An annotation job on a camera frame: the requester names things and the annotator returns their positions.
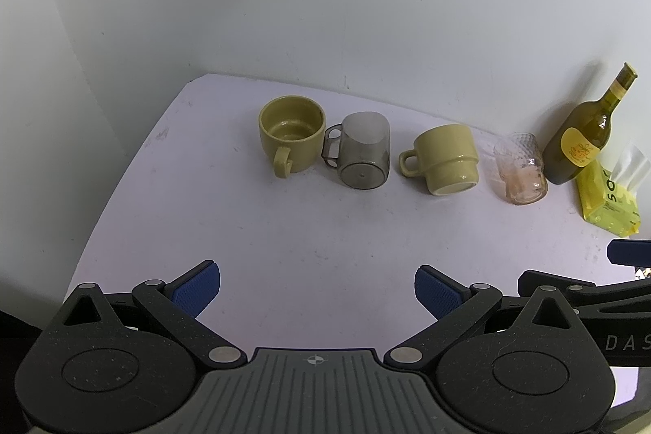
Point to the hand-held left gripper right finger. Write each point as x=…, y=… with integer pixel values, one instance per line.
x=438, y=290

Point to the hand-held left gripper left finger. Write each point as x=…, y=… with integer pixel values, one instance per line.
x=195, y=287

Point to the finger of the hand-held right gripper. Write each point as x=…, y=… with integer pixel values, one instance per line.
x=630, y=252
x=600, y=291

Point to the olive yellow ceramic cup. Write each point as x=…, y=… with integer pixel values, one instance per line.
x=447, y=159
x=292, y=134

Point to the clear patterned glass cup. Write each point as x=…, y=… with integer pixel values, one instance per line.
x=521, y=169

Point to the smoky grey glass cup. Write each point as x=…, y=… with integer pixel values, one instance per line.
x=363, y=149

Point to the yellow tissue pack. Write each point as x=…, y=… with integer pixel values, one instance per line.
x=610, y=200

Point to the olive green glass bottle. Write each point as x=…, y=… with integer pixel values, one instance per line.
x=580, y=144

